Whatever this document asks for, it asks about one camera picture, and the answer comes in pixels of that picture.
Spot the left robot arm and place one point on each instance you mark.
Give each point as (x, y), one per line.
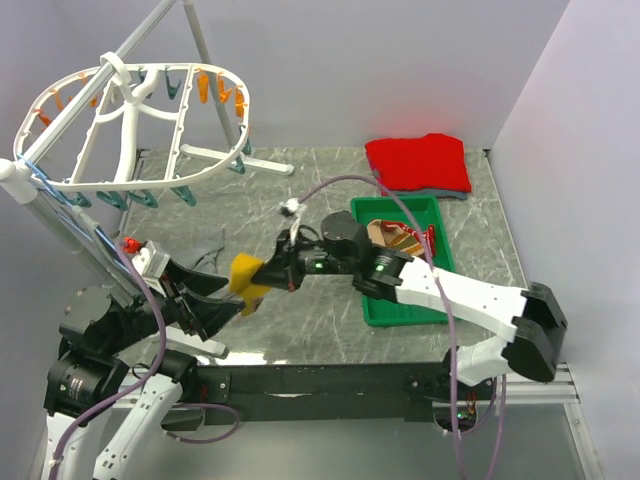
(115, 379)

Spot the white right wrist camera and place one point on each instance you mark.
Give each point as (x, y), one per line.
(293, 208)

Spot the grey cloth on rack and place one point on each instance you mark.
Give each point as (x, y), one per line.
(202, 257)

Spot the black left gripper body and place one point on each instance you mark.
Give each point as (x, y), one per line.
(172, 307)

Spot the striped brown orange sock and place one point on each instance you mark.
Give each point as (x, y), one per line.
(398, 236)

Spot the red folded cloth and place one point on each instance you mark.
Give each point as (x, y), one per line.
(433, 162)

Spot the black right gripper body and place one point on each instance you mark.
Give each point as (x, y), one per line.
(316, 259)

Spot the green plastic tray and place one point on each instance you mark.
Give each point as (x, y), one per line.
(425, 209)

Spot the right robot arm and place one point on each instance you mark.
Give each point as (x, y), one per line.
(528, 325)

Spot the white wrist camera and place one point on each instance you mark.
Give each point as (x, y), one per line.
(151, 260)
(293, 208)

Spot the red snowflake christmas sock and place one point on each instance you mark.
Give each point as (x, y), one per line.
(431, 240)

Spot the grey folded cloth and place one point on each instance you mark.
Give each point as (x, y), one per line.
(430, 194)

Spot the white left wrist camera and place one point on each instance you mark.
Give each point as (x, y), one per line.
(151, 260)

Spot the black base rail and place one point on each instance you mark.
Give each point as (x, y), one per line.
(262, 393)

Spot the white round clip hanger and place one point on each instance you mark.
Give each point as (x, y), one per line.
(117, 91)

